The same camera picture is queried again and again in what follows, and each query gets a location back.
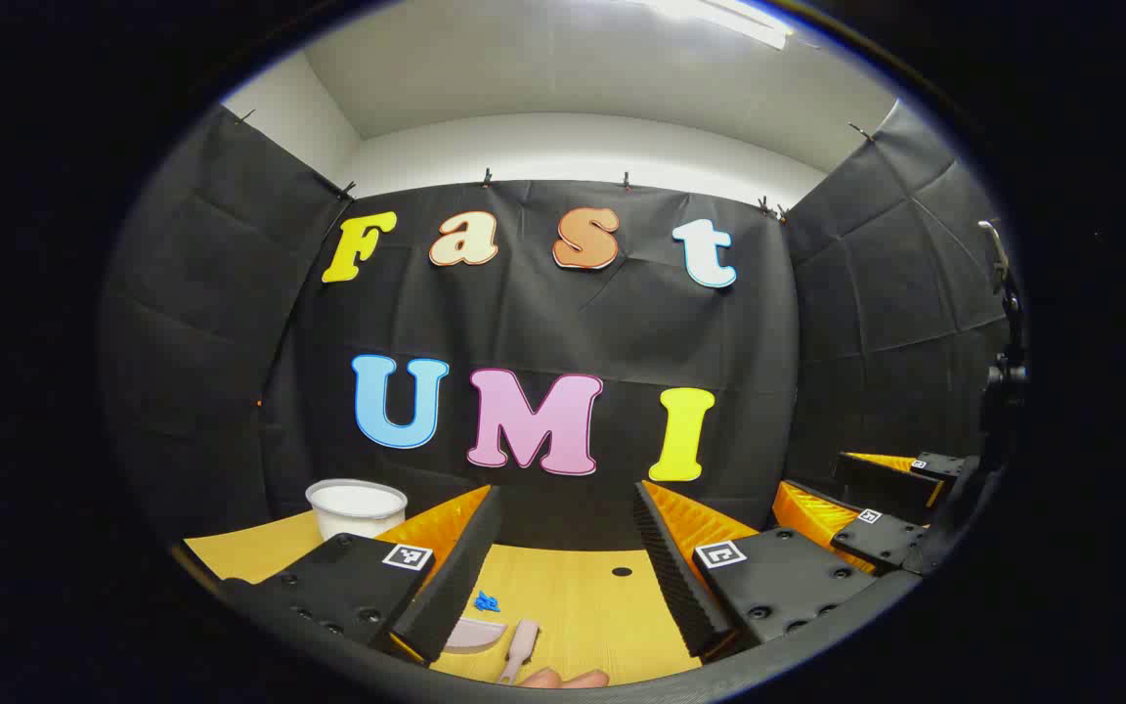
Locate white ribbed garbage bin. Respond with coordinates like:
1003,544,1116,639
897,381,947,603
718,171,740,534
305,478,409,542

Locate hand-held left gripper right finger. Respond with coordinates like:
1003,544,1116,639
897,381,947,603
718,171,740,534
632,479,880,662

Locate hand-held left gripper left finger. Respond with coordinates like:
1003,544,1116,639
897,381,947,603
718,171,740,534
219,485,506,669

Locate pale purple dustpan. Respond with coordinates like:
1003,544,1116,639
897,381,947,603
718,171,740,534
443,616,508,654

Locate pale purple small broom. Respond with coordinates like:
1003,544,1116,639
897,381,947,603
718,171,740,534
498,618,541,685

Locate ceiling light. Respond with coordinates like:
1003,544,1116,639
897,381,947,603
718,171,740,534
636,0,797,50

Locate row of black cloth clips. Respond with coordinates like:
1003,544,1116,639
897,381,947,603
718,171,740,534
236,110,877,221

